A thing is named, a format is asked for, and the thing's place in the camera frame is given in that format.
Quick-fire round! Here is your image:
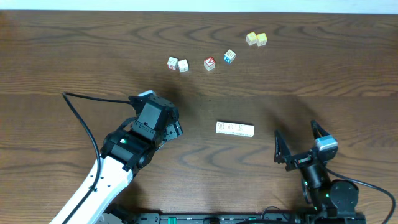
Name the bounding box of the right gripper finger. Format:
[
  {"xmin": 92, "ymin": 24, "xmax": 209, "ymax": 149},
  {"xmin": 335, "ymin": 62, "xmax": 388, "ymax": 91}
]
[
  {"xmin": 274, "ymin": 130, "xmax": 291, "ymax": 164},
  {"xmin": 310, "ymin": 120, "xmax": 330, "ymax": 139}
]

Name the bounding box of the block with red emblem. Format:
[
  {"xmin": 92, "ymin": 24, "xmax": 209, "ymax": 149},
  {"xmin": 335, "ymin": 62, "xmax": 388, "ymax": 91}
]
[{"xmin": 225, "ymin": 123, "xmax": 236, "ymax": 135}]

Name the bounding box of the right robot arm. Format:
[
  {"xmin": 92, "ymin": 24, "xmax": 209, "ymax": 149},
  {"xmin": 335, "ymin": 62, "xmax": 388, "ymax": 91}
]
[{"xmin": 274, "ymin": 120, "xmax": 366, "ymax": 223}]

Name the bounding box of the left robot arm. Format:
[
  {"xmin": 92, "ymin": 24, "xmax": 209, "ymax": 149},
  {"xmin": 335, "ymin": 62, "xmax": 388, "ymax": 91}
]
[{"xmin": 52, "ymin": 90, "xmax": 183, "ymax": 223}]

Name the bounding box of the plain white block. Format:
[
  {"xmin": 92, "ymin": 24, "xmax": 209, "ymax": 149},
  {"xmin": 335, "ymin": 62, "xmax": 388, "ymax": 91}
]
[{"xmin": 178, "ymin": 59, "xmax": 189, "ymax": 73}]

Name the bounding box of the white block red side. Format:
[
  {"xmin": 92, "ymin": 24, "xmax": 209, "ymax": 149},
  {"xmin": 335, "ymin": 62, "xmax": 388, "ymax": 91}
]
[{"xmin": 167, "ymin": 57, "xmax": 178, "ymax": 70}]

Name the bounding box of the red letter A block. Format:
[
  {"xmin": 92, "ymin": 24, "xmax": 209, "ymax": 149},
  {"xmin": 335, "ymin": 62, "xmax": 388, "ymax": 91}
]
[{"xmin": 204, "ymin": 57, "xmax": 216, "ymax": 71}]

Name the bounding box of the blue and white block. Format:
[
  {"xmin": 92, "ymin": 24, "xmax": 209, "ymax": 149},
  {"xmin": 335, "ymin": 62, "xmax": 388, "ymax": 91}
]
[{"xmin": 224, "ymin": 49, "xmax": 236, "ymax": 64}]

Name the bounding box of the bright yellow block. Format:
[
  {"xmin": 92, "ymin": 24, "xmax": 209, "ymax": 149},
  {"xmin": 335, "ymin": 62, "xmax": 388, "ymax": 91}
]
[{"xmin": 257, "ymin": 33, "xmax": 268, "ymax": 47}]

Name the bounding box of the pale yellow block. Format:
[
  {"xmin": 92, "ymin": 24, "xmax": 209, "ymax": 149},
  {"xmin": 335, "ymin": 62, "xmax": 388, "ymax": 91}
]
[{"xmin": 246, "ymin": 32, "xmax": 257, "ymax": 45}]

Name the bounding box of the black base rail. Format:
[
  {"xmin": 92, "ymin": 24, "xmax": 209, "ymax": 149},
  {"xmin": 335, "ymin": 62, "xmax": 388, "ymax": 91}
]
[{"xmin": 105, "ymin": 212, "xmax": 367, "ymax": 224}]

